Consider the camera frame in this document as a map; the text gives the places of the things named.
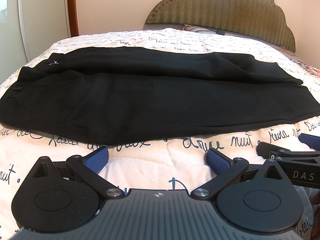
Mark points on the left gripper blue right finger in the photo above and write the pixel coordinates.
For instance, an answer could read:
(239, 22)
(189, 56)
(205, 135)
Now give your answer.
(228, 172)

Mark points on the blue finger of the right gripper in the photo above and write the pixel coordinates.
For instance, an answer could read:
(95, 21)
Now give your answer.
(269, 151)
(311, 140)

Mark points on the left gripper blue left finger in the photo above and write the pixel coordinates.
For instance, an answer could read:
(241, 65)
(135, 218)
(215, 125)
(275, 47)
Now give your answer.
(87, 169)

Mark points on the black pants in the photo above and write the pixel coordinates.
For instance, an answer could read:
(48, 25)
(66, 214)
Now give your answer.
(129, 94)

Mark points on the small black device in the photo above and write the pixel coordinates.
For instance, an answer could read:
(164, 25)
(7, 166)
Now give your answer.
(220, 32)

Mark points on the patterned pillow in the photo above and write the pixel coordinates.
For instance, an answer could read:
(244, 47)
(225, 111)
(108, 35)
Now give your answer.
(199, 29)

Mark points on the olive padded headboard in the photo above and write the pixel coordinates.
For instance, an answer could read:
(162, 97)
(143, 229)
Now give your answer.
(261, 19)

